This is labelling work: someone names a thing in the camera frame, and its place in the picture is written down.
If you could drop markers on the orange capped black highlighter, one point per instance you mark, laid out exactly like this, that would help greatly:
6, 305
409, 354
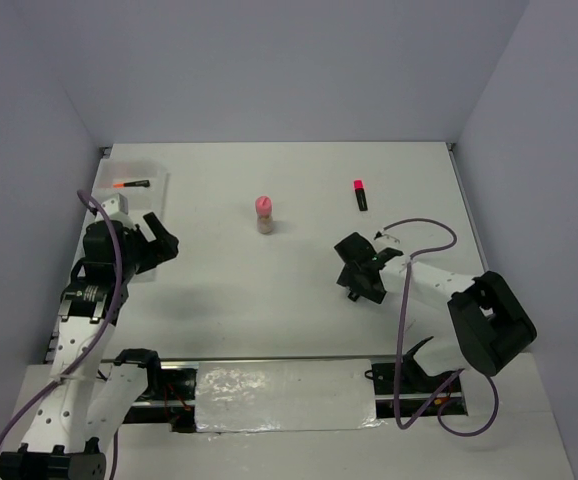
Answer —
145, 183

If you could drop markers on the pink capped black highlighter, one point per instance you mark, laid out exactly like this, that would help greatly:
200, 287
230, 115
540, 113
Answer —
360, 195

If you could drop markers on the silver reflective tape sheet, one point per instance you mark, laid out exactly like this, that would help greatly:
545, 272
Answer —
284, 396

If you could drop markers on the clear plastic compartment organizer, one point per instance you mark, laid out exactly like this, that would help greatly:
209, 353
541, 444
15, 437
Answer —
141, 201

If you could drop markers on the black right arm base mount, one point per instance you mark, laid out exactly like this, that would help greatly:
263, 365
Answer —
413, 395

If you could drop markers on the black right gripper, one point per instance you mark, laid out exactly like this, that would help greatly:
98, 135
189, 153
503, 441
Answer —
348, 277

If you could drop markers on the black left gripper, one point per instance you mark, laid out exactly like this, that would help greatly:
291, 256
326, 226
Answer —
156, 252

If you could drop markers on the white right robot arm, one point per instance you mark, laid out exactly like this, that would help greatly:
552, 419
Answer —
490, 325

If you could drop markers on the pink capped small bottle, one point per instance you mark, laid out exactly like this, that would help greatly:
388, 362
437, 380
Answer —
264, 211

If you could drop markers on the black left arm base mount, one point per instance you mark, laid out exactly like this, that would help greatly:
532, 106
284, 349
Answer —
173, 405

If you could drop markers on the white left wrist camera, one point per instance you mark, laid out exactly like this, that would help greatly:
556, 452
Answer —
117, 209

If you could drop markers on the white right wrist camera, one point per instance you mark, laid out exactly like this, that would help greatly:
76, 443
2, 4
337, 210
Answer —
386, 240

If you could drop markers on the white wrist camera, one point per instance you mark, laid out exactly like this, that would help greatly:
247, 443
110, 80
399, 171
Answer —
386, 240
117, 209

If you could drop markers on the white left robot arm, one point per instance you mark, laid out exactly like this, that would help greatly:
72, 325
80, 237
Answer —
68, 430

